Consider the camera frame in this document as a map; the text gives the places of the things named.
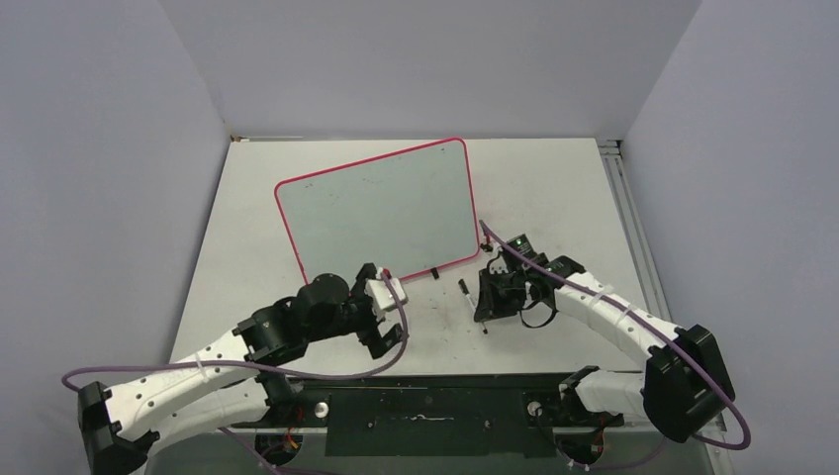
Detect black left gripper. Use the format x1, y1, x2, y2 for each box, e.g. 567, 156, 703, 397
306, 267, 408, 355

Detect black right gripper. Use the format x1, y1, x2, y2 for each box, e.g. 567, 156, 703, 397
476, 266, 527, 323

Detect white whiteboard marker black cap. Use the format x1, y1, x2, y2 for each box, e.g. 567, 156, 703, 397
457, 278, 489, 335

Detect pink framed whiteboard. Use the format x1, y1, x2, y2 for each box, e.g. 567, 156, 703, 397
274, 138, 481, 282

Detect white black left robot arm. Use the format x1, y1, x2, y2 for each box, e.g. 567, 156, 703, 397
76, 263, 408, 474

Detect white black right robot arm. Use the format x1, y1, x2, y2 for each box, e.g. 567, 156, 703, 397
474, 235, 735, 442

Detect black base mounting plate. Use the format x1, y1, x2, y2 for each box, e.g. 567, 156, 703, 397
252, 373, 624, 458

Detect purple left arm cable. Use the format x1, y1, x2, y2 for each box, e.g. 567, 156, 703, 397
61, 269, 412, 475

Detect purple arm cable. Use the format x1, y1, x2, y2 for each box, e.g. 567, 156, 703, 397
61, 269, 412, 475
478, 219, 753, 452

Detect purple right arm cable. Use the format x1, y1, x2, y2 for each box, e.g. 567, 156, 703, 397
478, 219, 753, 452

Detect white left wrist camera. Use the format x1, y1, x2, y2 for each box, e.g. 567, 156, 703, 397
364, 267, 409, 318

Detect aluminium front rail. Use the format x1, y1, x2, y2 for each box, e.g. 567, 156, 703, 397
134, 419, 727, 435

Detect aluminium rail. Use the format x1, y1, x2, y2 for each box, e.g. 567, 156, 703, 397
597, 140, 673, 322
134, 419, 727, 435

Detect aluminium rail right side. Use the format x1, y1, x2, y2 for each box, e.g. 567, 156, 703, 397
597, 140, 673, 322

